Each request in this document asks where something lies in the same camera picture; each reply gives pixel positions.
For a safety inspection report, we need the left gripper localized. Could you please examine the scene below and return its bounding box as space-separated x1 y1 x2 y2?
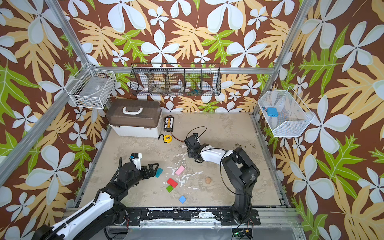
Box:
126 162 159 191

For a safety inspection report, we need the teal wedge block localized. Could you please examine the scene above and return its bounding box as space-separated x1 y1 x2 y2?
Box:
155 168 164 178

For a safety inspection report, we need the pink block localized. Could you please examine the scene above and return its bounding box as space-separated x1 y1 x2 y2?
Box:
175 166 185 176

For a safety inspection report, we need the red block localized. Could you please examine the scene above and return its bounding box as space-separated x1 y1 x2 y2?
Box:
167 178 178 188

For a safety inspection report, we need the green block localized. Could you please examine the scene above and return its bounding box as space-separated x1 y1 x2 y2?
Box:
166 186 174 193

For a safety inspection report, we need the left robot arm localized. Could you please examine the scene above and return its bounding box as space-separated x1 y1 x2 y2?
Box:
32 158 159 240

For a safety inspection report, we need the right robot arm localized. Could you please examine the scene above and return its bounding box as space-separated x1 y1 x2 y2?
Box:
184 133 260 224

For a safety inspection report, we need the blue block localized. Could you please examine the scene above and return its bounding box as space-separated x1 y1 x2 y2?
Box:
179 196 186 204

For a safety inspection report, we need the yellow tape measure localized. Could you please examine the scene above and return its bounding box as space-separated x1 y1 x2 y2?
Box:
158 134 173 143

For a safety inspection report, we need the black orange battery charger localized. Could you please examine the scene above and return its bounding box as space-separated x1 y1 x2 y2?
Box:
164 115 174 132

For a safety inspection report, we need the brown lid tool box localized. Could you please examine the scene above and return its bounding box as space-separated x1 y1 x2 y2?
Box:
106 99 162 138

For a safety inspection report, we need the blue object in basket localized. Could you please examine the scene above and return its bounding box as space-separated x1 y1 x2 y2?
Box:
267 107 279 118

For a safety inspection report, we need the white mesh basket right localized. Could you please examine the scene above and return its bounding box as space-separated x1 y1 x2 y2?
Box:
258 88 315 138

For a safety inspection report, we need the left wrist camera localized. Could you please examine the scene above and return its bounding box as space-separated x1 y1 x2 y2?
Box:
130 153 142 171

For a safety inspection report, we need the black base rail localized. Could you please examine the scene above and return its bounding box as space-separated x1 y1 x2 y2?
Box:
125 207 261 227

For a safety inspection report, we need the black wire basket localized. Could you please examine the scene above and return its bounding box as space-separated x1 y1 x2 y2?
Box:
128 63 222 96

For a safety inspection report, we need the white wire basket left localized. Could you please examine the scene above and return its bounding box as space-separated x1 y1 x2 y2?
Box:
66 65 117 109

